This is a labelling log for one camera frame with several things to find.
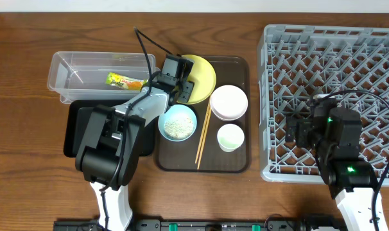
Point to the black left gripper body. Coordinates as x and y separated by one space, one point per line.
184 90

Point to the right wooden chopstick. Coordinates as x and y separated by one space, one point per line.
204 141

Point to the green orange snack wrapper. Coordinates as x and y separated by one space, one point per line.
124 82

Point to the clear plastic bin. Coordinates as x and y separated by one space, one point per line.
78 75

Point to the left wooden chopstick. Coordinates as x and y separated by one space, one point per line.
202 134

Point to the yellow plate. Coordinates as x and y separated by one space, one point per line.
203 76

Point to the spilled rice pile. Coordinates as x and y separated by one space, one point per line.
178 128

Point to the pink bowl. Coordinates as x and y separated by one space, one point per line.
229 102

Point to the light blue bowl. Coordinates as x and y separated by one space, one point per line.
176 111

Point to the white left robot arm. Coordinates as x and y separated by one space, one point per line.
114 139

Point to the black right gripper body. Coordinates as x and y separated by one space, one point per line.
293 130

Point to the pale green cup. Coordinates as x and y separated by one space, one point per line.
230 137

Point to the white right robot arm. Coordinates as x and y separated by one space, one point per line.
333 135

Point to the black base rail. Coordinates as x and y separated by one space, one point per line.
274 222

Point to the wooden chopstick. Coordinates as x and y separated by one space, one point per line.
202 134
204 141

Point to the black rectangular tray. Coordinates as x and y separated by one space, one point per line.
78 117

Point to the grey dishwasher rack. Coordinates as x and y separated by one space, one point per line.
297 62

